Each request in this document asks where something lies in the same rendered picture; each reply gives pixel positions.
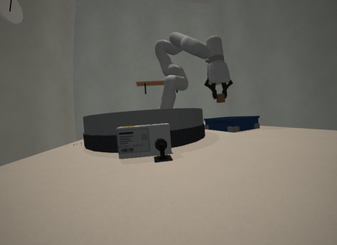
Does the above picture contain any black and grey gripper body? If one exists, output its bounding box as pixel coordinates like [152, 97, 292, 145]
[207, 60, 230, 85]

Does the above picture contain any bronze bushing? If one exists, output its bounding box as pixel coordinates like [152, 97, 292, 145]
[216, 94, 225, 103]

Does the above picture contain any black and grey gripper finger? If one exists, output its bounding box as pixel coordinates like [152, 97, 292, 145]
[221, 80, 233, 98]
[204, 78, 217, 99]

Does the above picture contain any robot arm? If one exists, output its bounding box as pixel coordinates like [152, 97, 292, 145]
[155, 32, 224, 109]

